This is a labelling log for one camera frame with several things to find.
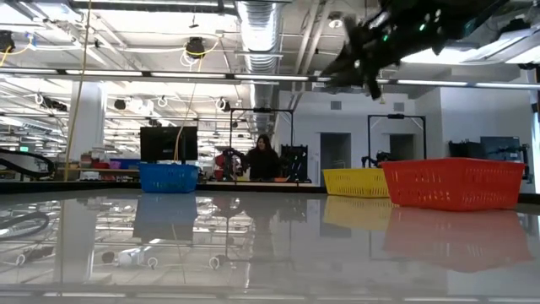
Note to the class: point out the grey door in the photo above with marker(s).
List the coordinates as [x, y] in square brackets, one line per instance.
[335, 152]
[403, 145]

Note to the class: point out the black ceiling box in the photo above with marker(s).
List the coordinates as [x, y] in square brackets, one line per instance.
[6, 42]

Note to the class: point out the black slotted rack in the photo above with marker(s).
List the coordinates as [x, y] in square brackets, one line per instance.
[297, 162]

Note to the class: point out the red plastic object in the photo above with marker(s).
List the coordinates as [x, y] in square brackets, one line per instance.
[219, 162]

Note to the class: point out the dark computer monitor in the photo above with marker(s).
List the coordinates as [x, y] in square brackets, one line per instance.
[502, 148]
[464, 150]

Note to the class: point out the yellow plastic basket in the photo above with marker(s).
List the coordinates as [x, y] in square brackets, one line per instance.
[354, 183]

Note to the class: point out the ribbed silver ventilation duct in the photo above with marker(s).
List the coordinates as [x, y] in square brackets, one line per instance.
[259, 34]

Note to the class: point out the round smoke detector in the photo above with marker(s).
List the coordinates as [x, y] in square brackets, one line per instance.
[334, 23]

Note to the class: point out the blue plastic basket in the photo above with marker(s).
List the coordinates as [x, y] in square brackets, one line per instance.
[169, 179]

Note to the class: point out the black monitor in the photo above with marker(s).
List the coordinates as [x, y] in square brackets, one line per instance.
[169, 143]

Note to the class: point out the black metal frame stand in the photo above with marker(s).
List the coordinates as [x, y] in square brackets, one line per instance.
[261, 110]
[396, 115]

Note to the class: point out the person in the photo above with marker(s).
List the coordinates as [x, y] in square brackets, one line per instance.
[262, 162]

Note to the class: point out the wooden background desk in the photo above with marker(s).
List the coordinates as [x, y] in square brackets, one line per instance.
[304, 184]

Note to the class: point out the white square column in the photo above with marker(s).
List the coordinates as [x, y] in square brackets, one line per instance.
[86, 135]

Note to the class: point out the long white light bar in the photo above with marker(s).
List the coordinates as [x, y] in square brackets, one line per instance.
[169, 75]

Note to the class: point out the green exit sign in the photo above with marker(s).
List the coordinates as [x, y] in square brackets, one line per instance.
[24, 148]

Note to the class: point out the black background robot arm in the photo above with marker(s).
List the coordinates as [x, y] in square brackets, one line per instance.
[371, 160]

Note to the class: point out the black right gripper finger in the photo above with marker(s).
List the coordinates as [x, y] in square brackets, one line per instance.
[374, 88]
[343, 74]

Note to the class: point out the red plastic basket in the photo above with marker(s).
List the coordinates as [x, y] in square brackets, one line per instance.
[451, 186]

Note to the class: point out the wooden shelf board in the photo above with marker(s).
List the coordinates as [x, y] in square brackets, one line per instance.
[97, 170]

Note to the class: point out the blue background bin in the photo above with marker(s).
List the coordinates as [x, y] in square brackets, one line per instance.
[126, 161]

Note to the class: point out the black ceiling camera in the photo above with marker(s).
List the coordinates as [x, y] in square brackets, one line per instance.
[195, 47]

